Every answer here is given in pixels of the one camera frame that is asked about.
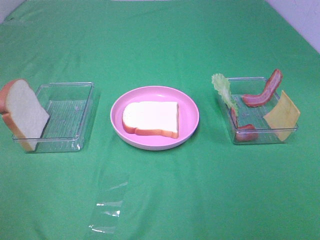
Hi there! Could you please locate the bread slice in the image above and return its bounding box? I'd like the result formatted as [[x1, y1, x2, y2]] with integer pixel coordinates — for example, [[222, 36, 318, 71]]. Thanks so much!
[[122, 101, 179, 139], [0, 79, 50, 152]]

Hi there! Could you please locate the green lettuce leaf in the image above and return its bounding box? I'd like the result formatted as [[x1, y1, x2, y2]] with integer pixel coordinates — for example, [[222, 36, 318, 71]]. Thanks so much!
[[211, 73, 238, 115]]

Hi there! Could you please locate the bacon strip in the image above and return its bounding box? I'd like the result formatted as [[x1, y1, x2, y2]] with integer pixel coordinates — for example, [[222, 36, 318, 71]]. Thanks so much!
[[230, 107, 259, 142], [241, 69, 283, 107]]

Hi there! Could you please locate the yellow cheese slice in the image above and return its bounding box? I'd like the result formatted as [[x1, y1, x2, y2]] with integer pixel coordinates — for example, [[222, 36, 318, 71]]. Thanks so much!
[[263, 90, 301, 142]]

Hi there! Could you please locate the pink round plate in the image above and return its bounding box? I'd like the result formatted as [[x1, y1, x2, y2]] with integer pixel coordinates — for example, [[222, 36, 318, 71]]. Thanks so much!
[[110, 86, 200, 151]]

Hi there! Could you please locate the clear plastic film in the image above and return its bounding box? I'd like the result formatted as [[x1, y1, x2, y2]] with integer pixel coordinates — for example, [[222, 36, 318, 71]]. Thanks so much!
[[85, 172, 129, 240]]

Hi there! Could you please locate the green tablecloth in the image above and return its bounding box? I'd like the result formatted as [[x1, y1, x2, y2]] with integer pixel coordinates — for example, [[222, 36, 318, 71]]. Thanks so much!
[[0, 0, 320, 240]]

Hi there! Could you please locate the clear right plastic container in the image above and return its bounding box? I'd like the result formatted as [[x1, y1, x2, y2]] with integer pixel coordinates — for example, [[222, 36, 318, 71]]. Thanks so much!
[[216, 77, 298, 145]]

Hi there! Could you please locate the clear plastic container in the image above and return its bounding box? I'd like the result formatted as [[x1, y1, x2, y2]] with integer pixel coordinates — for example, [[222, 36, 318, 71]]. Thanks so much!
[[216, 77, 298, 145], [12, 82, 98, 153]]

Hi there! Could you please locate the clear left plastic container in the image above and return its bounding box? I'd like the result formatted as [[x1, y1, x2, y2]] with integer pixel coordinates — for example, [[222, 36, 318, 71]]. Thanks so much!
[[12, 82, 98, 153]]

